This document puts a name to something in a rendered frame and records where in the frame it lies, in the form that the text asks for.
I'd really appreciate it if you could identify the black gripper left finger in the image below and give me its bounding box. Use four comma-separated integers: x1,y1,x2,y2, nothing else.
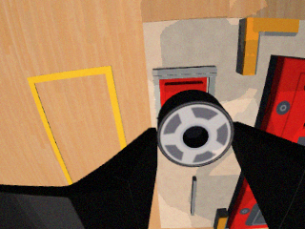
0,127,157,229

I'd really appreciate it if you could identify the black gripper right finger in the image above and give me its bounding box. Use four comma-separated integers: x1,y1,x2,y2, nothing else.
232,122,305,229

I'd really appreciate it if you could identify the yellow tape outline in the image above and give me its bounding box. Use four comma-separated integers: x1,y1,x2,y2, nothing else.
27,65,126,184

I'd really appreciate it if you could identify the black wheel with grey hub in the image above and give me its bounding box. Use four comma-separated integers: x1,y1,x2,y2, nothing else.
156,91,234,168

